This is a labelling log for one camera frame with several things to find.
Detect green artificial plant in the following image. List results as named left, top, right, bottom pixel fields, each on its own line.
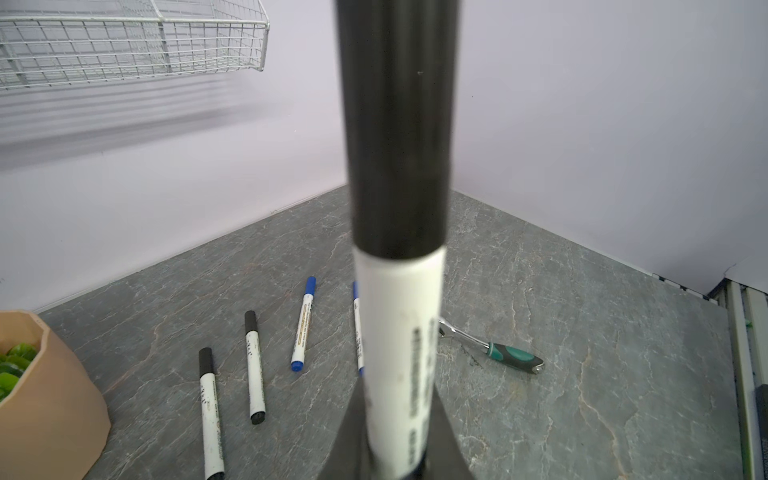
left=0, top=343, right=39, bottom=400

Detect beige faceted plant pot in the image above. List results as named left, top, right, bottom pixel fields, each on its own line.
left=1, top=310, right=111, bottom=479

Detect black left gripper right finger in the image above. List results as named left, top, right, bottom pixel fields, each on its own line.
left=425, top=388, right=474, bottom=480

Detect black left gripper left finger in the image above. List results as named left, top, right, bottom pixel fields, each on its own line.
left=318, top=377, right=372, bottom=480

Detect black pen cap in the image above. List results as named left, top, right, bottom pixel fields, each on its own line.
left=336, top=1, right=460, bottom=260

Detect white marker blue end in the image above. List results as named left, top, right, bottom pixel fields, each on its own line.
left=290, top=276, right=316, bottom=372

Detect white wire wall shelf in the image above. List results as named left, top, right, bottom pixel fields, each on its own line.
left=1, top=0, right=270, bottom=91

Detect white marker black tip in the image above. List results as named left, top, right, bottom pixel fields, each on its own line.
left=352, top=281, right=364, bottom=376

